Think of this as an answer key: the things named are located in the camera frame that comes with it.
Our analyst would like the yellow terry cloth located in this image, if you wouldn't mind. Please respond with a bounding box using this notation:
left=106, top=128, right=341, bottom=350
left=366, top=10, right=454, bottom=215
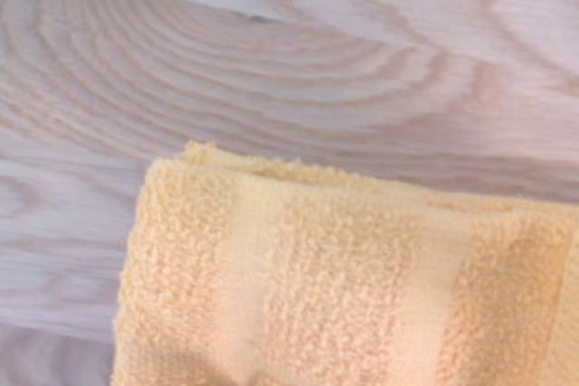
left=109, top=139, right=579, bottom=386

